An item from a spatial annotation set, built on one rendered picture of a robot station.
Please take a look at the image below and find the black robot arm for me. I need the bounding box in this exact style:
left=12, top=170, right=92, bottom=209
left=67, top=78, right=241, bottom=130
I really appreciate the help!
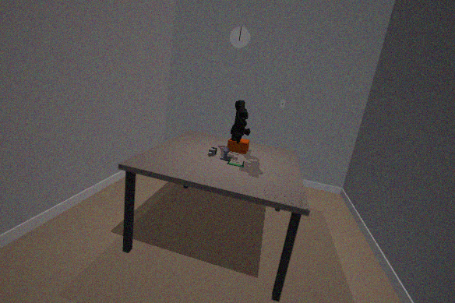
left=230, top=100, right=250, bottom=141

